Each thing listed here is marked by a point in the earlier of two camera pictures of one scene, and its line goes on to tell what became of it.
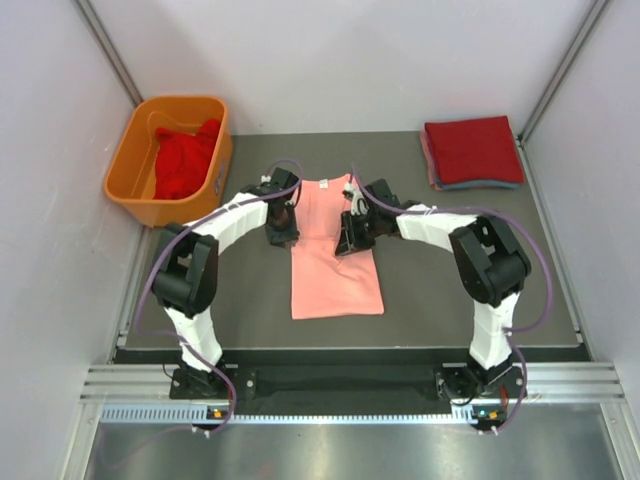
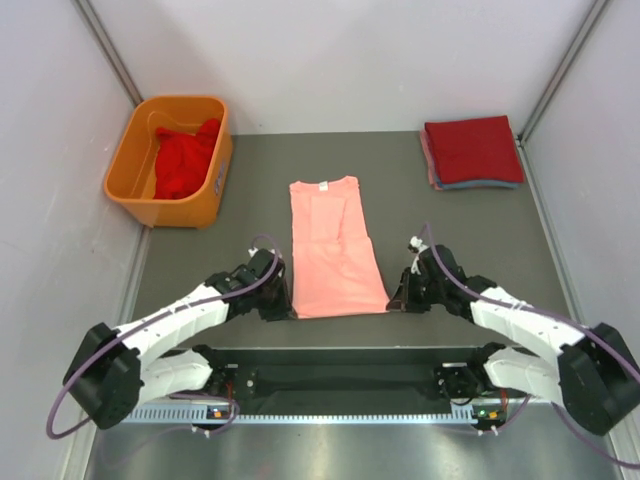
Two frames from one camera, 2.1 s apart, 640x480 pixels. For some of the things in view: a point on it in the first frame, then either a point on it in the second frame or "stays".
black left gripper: x=289 y=234 to x=283 y=310
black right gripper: x=349 y=238 to x=404 y=299
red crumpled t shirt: x=182 y=159 stays
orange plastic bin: x=174 y=161 stays
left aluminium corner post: x=109 y=50 stays
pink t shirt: x=325 y=284 stays
